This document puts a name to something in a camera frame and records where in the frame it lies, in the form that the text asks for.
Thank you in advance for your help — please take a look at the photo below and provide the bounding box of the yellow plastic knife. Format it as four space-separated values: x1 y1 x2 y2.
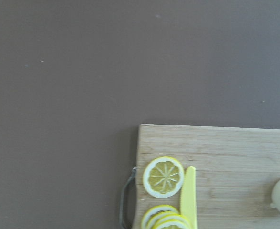
180 166 198 229

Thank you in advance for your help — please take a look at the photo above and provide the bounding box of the upper lemon slice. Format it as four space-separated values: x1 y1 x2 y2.
142 156 185 198

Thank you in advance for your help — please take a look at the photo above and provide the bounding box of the wooden cutting board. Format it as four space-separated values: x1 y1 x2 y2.
133 124 280 229

